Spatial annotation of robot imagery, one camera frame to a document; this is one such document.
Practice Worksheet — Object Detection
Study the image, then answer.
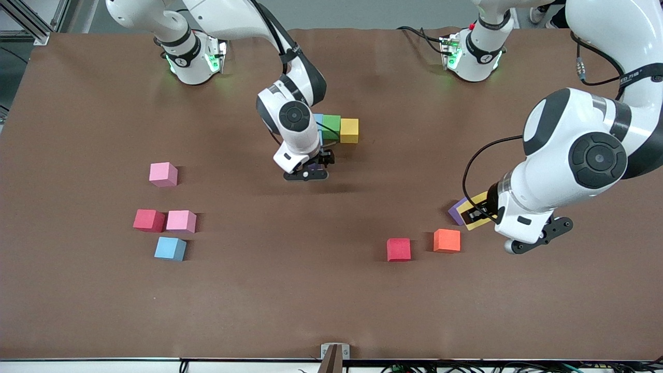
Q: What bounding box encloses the yellow foam block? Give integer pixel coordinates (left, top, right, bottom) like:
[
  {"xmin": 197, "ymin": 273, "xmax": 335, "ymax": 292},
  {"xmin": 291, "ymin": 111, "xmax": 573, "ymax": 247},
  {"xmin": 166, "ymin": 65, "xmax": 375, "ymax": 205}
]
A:
[
  {"xmin": 340, "ymin": 118, "xmax": 360, "ymax": 144},
  {"xmin": 460, "ymin": 191, "xmax": 494, "ymax": 232}
]

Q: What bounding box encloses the grey metal bracket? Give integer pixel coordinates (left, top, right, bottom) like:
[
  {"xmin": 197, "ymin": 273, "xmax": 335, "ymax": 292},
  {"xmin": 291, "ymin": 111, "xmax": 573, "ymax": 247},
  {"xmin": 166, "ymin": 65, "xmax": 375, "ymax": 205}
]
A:
[{"xmin": 320, "ymin": 343, "xmax": 351, "ymax": 373}]

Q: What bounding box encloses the aluminium frame profile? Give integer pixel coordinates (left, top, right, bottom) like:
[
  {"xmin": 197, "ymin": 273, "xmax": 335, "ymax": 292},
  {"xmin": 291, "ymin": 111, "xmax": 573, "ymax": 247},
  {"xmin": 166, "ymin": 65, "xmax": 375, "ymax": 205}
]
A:
[
  {"xmin": 50, "ymin": 0, "xmax": 71, "ymax": 33},
  {"xmin": 0, "ymin": 0, "xmax": 51, "ymax": 46}
]

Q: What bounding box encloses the red foam block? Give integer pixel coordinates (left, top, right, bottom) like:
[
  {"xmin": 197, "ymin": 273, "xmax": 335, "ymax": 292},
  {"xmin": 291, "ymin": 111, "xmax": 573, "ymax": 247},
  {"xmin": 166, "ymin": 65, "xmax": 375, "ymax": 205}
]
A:
[
  {"xmin": 386, "ymin": 238, "xmax": 412, "ymax": 262},
  {"xmin": 133, "ymin": 209, "xmax": 166, "ymax": 233}
]

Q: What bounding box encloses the green foam block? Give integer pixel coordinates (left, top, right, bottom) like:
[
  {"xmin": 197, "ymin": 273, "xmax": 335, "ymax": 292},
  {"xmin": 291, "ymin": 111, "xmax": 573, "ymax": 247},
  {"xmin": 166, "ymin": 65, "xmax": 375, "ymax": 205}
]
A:
[{"xmin": 322, "ymin": 114, "xmax": 342, "ymax": 141}]

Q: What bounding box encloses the pink foam block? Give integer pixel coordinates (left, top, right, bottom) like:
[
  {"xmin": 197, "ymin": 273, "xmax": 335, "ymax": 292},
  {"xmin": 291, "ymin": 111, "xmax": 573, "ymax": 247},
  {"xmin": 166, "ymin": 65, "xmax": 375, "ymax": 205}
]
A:
[
  {"xmin": 166, "ymin": 210, "xmax": 197, "ymax": 233},
  {"xmin": 149, "ymin": 162, "xmax": 178, "ymax": 188}
]

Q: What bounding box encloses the orange foam block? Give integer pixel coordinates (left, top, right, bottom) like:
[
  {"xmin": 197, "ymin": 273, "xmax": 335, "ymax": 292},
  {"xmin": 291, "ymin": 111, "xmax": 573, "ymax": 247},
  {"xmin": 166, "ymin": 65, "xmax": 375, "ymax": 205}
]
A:
[{"xmin": 434, "ymin": 228, "xmax": 462, "ymax": 254}]

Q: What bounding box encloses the brown table cover sheet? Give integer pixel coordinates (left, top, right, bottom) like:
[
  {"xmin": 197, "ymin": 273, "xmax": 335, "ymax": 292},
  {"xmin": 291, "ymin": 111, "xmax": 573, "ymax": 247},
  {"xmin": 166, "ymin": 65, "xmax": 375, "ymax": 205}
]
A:
[{"xmin": 0, "ymin": 27, "xmax": 663, "ymax": 361}]

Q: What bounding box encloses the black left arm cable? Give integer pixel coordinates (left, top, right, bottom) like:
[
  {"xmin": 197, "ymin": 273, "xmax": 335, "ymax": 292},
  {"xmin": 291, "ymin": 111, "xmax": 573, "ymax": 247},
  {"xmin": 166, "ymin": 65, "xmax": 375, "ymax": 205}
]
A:
[{"xmin": 463, "ymin": 31, "xmax": 623, "ymax": 209}]

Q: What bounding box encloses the black left base cable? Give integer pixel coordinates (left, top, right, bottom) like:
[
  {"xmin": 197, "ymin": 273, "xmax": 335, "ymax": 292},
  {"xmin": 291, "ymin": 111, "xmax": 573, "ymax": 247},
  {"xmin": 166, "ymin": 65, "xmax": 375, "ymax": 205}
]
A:
[{"xmin": 396, "ymin": 25, "xmax": 447, "ymax": 55}]

